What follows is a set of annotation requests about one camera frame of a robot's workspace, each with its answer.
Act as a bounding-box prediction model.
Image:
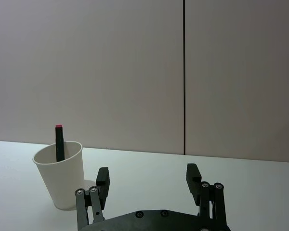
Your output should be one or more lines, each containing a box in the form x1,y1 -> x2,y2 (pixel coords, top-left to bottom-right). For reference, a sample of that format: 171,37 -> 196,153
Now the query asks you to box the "black marker with red cap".
54,124 -> 66,162

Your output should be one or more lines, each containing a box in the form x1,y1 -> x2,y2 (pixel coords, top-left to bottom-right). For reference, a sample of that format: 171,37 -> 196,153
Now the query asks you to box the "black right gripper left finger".
74,167 -> 112,228

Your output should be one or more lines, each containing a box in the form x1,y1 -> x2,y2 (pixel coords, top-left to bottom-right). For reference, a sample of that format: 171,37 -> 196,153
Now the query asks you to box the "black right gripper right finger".
186,163 -> 228,226

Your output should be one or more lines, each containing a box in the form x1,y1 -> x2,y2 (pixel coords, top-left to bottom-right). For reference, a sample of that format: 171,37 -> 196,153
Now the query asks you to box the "white paper cup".
33,141 -> 85,211

